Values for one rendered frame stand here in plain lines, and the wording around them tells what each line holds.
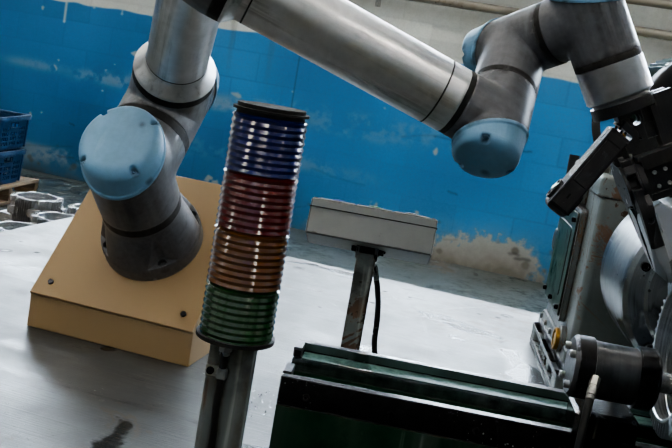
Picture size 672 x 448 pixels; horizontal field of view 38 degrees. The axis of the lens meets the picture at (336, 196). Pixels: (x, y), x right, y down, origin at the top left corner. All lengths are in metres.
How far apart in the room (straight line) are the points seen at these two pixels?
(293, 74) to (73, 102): 1.79
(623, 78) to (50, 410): 0.76
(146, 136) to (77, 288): 0.28
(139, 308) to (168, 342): 0.07
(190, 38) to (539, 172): 5.54
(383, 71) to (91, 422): 0.53
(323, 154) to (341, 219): 5.69
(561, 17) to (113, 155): 0.60
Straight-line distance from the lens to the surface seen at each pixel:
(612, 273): 1.40
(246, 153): 0.74
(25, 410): 1.22
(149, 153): 1.30
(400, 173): 6.84
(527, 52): 1.11
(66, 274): 1.50
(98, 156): 1.32
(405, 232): 1.28
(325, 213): 1.29
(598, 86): 1.10
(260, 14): 1.01
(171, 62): 1.32
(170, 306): 1.42
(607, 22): 1.09
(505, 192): 6.74
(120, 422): 1.20
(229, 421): 0.80
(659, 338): 1.20
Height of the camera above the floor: 1.26
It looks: 8 degrees down
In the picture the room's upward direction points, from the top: 10 degrees clockwise
